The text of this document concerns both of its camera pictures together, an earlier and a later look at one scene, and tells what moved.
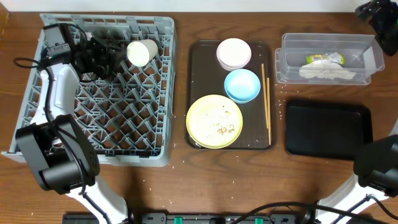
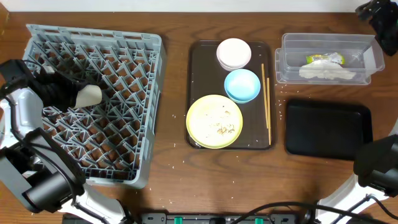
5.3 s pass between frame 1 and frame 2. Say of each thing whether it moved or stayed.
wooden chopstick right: stayed
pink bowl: stayed
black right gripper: stayed
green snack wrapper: stayed
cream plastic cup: moved
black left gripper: moved
